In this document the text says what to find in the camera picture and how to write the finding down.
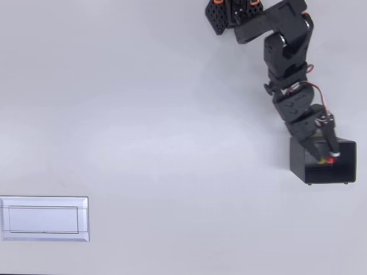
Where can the small red round object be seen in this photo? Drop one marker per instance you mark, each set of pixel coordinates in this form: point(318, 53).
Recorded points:
point(331, 160)

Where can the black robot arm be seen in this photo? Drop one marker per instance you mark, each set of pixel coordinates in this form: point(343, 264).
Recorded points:
point(286, 28)

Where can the black open box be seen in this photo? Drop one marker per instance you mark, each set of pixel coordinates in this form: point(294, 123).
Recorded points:
point(298, 166)

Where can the black base plate orange clamps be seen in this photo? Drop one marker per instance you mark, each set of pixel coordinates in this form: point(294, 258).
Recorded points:
point(218, 14)

